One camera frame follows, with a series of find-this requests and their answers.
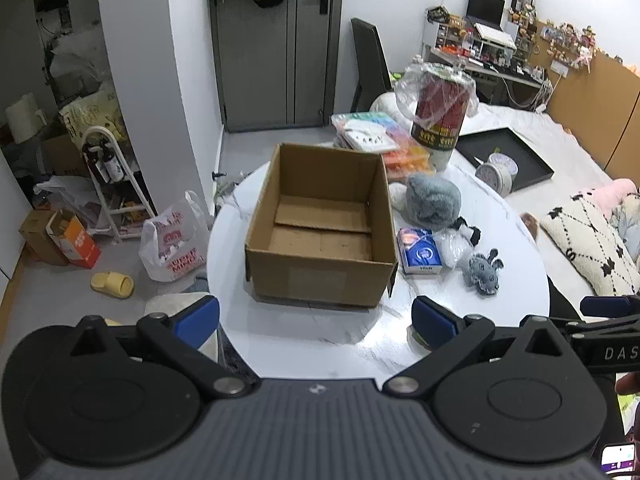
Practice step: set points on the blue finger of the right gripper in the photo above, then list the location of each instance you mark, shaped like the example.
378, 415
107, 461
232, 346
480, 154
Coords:
609, 306

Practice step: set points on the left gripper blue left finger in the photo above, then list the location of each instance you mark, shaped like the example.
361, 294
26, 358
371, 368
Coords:
175, 341

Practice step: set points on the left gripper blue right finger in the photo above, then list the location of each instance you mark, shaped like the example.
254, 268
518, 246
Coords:
454, 343

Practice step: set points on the small grey dragon plush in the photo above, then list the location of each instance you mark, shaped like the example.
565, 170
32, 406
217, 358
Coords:
481, 272

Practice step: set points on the clear plastic bag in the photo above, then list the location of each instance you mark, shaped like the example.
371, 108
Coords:
452, 245

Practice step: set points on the black and white plush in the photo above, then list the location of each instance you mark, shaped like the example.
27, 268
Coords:
471, 233

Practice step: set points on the grey fluffy plush toy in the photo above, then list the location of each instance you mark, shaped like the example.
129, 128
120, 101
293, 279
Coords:
432, 202

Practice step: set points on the person's right hand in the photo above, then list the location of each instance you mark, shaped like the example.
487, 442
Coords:
628, 384

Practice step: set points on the black diamond pattern pillow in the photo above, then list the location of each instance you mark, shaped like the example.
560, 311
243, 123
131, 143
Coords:
581, 232

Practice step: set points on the yellow slipper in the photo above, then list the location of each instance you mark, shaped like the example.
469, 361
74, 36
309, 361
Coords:
113, 284

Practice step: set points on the blue tissue pack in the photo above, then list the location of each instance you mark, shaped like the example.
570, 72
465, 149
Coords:
418, 252

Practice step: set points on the white red shopping bag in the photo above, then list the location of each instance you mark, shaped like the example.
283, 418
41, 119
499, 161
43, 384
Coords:
174, 243

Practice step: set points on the pink blanket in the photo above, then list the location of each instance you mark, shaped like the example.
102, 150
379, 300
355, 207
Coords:
607, 197

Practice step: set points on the smartphone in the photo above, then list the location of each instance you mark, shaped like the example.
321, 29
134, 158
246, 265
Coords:
619, 460

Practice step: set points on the person's bare foot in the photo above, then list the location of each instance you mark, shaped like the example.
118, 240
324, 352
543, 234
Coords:
531, 224

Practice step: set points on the orange cardboard box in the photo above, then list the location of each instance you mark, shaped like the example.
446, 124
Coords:
72, 239

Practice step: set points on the white metal shelf rack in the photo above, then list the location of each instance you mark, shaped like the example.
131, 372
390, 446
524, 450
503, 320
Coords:
124, 200

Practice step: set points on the white stone-like object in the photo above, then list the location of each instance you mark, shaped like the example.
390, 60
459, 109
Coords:
398, 193

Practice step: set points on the open cardboard box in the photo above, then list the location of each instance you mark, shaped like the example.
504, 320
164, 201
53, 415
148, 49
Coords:
323, 229

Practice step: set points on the round white tin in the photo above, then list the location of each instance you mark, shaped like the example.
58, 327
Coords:
499, 173

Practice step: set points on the black rectangular tray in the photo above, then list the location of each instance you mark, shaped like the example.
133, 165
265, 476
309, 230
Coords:
526, 167

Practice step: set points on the colourful bead organizer box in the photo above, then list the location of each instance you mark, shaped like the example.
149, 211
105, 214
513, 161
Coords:
377, 133

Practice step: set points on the red cup noodle tub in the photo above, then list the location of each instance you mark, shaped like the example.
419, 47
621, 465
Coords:
436, 98

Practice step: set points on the white desk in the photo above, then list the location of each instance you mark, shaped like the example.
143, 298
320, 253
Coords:
494, 85

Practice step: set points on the black chair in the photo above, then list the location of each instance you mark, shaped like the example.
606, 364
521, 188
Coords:
373, 74

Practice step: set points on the grey door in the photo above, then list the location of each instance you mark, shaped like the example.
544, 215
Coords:
276, 62

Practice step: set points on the black laptop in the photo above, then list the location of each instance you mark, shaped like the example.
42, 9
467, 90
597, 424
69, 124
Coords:
485, 12

